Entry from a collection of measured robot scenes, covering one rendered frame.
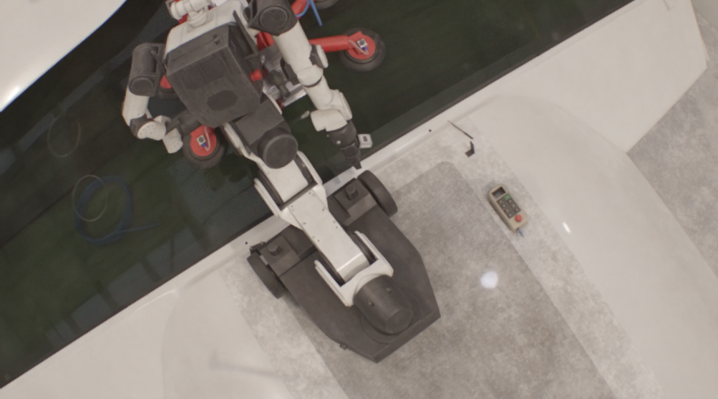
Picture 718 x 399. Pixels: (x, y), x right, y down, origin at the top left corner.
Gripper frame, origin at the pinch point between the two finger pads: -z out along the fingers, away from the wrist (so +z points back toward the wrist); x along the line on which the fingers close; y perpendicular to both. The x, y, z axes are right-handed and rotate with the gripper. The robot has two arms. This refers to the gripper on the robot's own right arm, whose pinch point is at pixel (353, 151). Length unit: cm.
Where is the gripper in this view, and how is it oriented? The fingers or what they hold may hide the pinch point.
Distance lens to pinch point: 249.2
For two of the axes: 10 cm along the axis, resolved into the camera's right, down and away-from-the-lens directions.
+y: -9.3, 3.4, 1.3
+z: -2.9, -4.6, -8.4
